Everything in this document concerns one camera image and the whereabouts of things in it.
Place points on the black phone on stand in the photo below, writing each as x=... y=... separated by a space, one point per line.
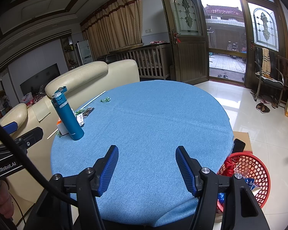
x=238 y=146

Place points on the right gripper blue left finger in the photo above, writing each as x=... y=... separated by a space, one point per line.
x=104 y=168

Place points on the black television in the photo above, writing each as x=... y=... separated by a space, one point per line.
x=41 y=78

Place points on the green candy wrapper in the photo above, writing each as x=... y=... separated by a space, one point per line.
x=105 y=100

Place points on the metal frame chair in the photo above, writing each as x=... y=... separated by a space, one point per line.
x=267 y=74

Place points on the wooden glass door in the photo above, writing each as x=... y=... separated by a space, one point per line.
x=188 y=40

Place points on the red satin cloth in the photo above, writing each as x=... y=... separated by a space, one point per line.
x=229 y=167

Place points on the cream leather sofa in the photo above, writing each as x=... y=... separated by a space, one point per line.
x=82 y=83

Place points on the pair of slippers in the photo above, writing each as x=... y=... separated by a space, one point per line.
x=262 y=108

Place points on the teal thermos bottle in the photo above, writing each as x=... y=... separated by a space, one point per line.
x=65 y=113

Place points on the blue plastic bag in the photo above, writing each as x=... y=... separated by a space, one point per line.
x=221 y=198

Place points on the cardboard box on floor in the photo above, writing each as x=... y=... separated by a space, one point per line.
x=244 y=136

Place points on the blue table cloth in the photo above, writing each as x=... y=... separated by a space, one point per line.
x=147 y=121

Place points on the person left hand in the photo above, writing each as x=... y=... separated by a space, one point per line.
x=6 y=204

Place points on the small white orange box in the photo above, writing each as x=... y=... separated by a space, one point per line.
x=61 y=127

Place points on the beige curtain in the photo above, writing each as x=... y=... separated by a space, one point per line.
x=115 y=24

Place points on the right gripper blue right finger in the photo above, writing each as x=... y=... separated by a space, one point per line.
x=189 y=169

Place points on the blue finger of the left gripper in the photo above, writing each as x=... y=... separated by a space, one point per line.
x=11 y=127

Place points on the white straw stick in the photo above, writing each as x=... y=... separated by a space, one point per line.
x=89 y=102

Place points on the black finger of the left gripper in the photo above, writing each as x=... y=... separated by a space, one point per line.
x=30 y=138

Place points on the snack packets pile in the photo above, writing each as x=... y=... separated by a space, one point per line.
x=82 y=114

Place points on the blue toothpaste box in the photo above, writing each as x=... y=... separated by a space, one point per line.
x=253 y=187

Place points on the red mesh waste basket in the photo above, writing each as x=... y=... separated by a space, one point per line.
x=253 y=171

